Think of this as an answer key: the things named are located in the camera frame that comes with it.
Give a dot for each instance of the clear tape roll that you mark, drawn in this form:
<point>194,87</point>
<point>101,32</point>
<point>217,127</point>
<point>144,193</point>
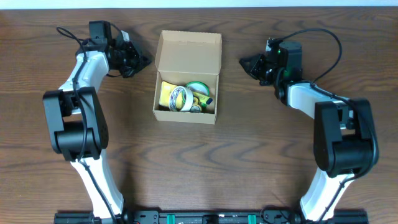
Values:
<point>186,99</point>

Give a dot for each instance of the yellow sticky note pad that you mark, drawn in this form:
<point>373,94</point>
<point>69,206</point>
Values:
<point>165,91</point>

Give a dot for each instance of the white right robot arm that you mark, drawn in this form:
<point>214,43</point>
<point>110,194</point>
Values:
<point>344,140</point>

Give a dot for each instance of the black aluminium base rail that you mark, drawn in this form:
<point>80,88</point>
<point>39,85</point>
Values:
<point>211,217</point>

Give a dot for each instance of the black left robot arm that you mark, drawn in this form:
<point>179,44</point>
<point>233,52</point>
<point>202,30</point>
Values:
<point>76,123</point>

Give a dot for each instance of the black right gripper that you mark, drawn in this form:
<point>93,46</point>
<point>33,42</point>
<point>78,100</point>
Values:
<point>251,67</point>

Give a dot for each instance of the green tape roll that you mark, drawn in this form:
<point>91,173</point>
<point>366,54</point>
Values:
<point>198,87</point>

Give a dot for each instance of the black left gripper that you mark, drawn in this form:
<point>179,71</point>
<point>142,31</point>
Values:
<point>137,60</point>

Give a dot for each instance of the yellow highlighter marker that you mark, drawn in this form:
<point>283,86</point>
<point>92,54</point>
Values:
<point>203,99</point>

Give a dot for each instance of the cardboard box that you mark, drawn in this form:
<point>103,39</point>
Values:
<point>184,57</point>

